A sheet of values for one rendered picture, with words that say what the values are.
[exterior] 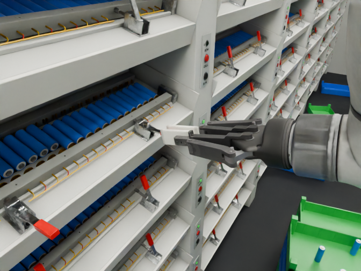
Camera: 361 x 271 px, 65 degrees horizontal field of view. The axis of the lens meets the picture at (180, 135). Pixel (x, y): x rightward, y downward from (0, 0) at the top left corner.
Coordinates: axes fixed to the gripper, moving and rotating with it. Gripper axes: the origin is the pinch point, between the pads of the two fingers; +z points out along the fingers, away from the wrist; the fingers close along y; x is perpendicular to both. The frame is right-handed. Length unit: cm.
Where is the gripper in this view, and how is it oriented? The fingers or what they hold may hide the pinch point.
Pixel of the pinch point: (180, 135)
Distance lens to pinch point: 52.3
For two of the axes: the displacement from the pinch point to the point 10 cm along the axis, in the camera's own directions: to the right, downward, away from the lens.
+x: -2.0, -9.0, -3.9
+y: 5.4, -4.4, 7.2
